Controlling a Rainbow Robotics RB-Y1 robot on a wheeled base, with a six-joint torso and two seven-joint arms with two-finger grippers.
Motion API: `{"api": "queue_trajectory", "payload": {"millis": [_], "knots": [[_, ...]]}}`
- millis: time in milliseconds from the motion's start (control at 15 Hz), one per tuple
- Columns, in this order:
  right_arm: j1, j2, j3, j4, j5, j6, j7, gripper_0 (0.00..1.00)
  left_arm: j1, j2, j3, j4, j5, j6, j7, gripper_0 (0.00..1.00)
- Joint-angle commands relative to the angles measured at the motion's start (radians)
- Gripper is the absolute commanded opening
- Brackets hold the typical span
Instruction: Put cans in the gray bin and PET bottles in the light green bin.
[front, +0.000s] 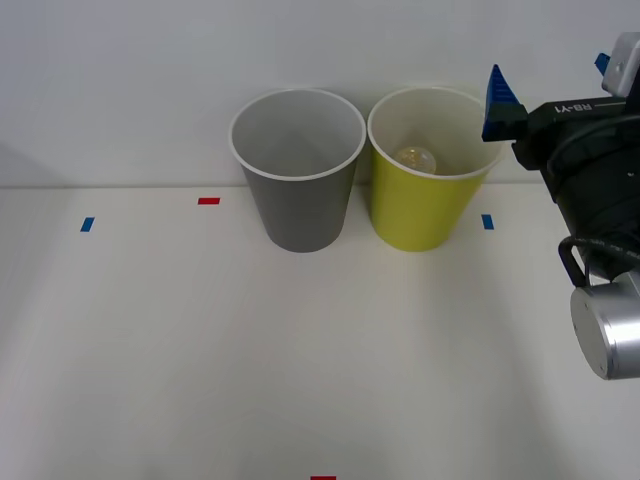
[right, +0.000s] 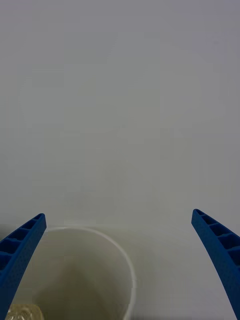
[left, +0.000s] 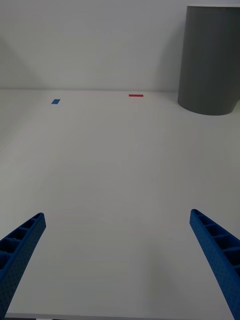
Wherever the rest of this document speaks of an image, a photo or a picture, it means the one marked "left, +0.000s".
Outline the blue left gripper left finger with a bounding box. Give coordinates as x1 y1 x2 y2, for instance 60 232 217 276
0 212 47 320

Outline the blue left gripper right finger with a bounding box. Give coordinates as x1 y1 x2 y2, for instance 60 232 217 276
189 208 240 320

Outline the grey plastic waste bin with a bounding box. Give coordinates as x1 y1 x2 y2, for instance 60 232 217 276
177 4 240 117

